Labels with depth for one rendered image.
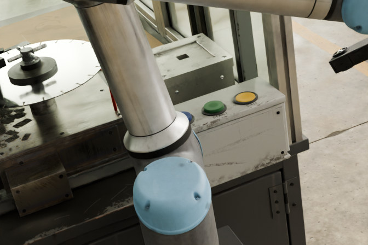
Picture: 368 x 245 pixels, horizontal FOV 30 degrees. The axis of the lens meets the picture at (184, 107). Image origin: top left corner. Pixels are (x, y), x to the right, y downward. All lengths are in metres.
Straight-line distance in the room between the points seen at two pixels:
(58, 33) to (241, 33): 0.99
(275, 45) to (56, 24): 1.17
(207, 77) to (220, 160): 0.25
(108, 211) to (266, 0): 0.66
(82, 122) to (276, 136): 0.42
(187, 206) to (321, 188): 1.64
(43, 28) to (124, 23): 1.39
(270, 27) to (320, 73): 2.05
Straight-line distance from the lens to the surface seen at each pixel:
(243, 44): 1.48
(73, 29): 2.33
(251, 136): 1.39
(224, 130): 1.35
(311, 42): 3.75
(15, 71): 1.58
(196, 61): 1.58
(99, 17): 1.02
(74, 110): 1.58
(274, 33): 1.37
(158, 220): 1.02
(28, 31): 2.41
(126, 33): 1.04
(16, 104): 1.45
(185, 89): 1.54
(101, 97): 1.61
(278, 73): 1.41
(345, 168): 2.72
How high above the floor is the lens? 1.56
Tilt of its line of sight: 29 degrees down
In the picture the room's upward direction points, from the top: 11 degrees counter-clockwise
